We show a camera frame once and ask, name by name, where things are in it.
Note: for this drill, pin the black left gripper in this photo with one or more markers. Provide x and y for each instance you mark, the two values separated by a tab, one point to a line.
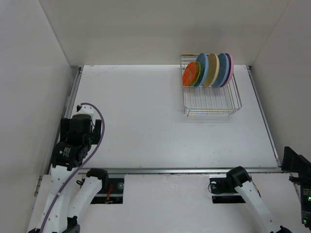
95	133

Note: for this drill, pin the purple plate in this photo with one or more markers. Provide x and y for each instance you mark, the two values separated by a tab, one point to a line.
226	73

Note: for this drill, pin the beige plate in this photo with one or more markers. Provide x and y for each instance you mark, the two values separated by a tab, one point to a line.
213	70

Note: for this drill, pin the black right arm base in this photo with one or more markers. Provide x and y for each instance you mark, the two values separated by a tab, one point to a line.
222	192

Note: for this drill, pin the orange plate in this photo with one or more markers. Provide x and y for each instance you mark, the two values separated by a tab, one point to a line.
189	74

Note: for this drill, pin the pink plate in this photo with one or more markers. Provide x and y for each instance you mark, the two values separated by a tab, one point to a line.
231	70

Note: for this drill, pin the green plate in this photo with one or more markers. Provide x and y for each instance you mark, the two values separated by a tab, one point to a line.
197	74

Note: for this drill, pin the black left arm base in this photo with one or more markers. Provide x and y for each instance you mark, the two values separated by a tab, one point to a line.
112	194

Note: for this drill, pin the aluminium table rail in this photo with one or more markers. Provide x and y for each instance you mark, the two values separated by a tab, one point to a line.
146	128

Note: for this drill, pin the silver wire dish rack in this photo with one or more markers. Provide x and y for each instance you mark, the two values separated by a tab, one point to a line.
213	101

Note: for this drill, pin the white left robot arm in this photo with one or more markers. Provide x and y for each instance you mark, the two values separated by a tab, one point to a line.
62	212

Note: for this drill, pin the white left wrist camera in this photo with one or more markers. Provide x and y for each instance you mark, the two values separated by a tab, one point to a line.
82	109

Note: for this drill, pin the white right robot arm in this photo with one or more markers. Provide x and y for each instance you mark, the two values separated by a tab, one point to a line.
240	180

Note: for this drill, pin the light blue plate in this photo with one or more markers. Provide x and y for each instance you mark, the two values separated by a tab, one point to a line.
203	60

